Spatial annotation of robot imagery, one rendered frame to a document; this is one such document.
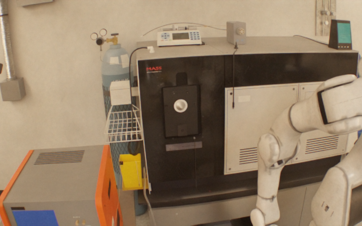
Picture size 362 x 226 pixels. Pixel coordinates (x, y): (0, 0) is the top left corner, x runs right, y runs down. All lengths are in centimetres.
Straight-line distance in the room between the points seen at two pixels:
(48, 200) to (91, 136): 180
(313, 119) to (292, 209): 127
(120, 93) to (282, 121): 113
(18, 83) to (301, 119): 228
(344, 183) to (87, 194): 76
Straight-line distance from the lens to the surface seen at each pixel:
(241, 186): 170
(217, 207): 169
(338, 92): 63
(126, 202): 167
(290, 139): 81
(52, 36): 262
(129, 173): 162
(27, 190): 110
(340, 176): 91
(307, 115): 70
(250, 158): 167
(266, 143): 84
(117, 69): 219
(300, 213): 197
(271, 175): 92
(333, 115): 64
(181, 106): 145
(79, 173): 113
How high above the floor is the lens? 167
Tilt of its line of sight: 19 degrees down
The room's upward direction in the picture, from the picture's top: 2 degrees counter-clockwise
